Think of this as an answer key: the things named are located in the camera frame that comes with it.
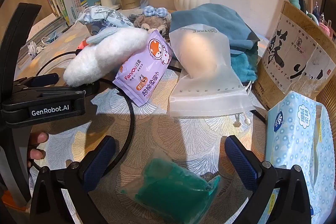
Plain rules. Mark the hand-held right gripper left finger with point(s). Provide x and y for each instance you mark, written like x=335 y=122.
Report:
x=101 y=158

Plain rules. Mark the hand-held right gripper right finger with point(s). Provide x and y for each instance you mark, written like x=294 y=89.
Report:
x=240 y=161

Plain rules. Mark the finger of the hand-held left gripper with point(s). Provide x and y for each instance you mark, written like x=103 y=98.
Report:
x=90 y=88
x=46 y=79

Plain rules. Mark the white fluffy plush toy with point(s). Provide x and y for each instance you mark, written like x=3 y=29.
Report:
x=105 y=56

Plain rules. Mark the green cloth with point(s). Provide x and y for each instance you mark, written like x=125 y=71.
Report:
x=168 y=187

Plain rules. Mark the brown plush bear blue bow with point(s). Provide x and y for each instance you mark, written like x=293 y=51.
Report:
x=147 y=22

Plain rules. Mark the frosted zip bag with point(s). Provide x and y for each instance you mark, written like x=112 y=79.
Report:
x=204 y=56

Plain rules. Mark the person's left hand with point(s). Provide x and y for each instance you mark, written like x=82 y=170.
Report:
x=38 y=138

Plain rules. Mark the crumpled white paper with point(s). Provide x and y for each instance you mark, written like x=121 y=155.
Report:
x=32 y=47

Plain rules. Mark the blue face mask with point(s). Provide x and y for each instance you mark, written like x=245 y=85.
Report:
x=51 y=37

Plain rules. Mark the purple tissue packet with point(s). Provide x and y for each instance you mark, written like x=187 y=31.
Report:
x=141 y=74

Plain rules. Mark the blue floral tissue pack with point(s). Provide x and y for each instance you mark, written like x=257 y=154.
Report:
x=291 y=140

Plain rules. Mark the patterned tablecloth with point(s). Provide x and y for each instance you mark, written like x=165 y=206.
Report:
x=162 y=129

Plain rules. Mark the blue white plastic packet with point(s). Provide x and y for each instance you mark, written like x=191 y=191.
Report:
x=105 y=16

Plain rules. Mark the cardboard pen holder box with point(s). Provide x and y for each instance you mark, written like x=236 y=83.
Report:
x=288 y=56

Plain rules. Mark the bundle of assorted pens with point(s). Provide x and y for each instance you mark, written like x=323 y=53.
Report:
x=313 y=15

